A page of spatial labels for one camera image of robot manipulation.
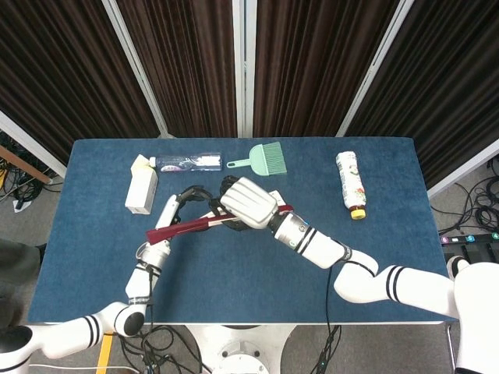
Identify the brown pleated partition panel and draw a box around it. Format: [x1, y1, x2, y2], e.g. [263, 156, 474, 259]
[0, 0, 168, 176]
[104, 0, 245, 138]
[243, 0, 414, 138]
[338, 0, 499, 198]

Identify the red ribbed paper folding fan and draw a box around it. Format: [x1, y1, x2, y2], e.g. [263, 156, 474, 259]
[146, 189, 294, 246]

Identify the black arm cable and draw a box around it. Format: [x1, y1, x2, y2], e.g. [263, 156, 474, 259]
[311, 249, 346, 374]

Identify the brown wooden plank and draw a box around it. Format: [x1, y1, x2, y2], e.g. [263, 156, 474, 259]
[0, 145, 52, 185]

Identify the white drink bottle yellow cap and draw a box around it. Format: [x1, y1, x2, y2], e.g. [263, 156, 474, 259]
[335, 151, 368, 221]

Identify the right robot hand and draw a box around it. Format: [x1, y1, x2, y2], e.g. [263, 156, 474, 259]
[209, 175, 282, 235]

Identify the blue table cloth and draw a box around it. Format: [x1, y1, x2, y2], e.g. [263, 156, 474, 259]
[27, 136, 459, 325]

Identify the green hand brush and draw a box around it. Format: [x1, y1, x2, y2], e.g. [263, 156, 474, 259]
[226, 142, 288, 176]

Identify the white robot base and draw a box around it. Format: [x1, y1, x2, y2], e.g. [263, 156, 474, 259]
[186, 323, 298, 374]

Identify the black floor cable bundle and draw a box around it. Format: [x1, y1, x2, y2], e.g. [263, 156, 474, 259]
[428, 155, 499, 235]
[0, 146, 54, 213]

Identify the white cardboard box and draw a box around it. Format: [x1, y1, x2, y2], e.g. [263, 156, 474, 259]
[124, 153, 160, 215]

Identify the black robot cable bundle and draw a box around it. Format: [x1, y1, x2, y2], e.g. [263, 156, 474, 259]
[112, 323, 214, 374]

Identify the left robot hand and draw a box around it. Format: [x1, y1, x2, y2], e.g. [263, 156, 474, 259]
[153, 185, 214, 251]

